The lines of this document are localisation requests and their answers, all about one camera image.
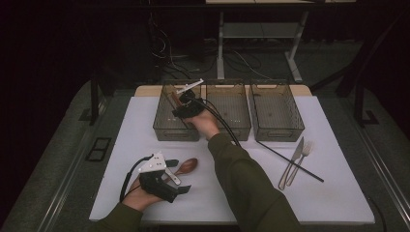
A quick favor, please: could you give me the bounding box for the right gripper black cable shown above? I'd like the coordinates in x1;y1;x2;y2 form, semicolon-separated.
192;96;242;148

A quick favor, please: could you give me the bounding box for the white table cover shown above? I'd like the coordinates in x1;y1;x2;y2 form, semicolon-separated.
89;96;376;225

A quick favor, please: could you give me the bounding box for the bundle of floor cables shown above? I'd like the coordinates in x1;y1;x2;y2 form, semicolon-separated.
148;13;275;81

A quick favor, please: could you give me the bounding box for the person's left hand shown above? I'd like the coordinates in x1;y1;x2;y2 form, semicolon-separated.
123;178;165;213

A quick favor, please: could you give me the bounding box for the metal knife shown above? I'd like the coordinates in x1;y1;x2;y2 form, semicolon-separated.
278;136;306;191

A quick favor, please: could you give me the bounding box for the white ceramic spoon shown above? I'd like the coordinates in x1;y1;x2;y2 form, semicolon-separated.
165;168;182;187

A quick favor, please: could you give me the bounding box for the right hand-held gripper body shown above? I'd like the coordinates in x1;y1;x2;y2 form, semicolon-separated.
172;77;206;120

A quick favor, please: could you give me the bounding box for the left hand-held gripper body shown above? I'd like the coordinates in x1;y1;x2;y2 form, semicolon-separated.
138;152;181;204

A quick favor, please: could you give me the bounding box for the smoky clear plastic bin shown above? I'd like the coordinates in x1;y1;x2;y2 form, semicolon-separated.
152;82;202;142
249;82;306;142
205;82;251;142

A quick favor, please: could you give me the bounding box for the white metal desk frame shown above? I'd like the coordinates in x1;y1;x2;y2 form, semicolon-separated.
206;0;357;84

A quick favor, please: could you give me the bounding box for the black chopstick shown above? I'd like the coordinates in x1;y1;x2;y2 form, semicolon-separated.
256;140;325;184

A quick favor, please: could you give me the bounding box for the person's right hand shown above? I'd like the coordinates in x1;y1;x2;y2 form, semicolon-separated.
183;109;220;141

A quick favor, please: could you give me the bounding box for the black metal stand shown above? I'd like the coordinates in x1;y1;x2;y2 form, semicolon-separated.
78;71;102;127
310;13;410;129

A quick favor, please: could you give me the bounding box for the brown wooden spoon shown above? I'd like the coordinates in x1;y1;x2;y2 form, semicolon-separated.
165;158;199;182

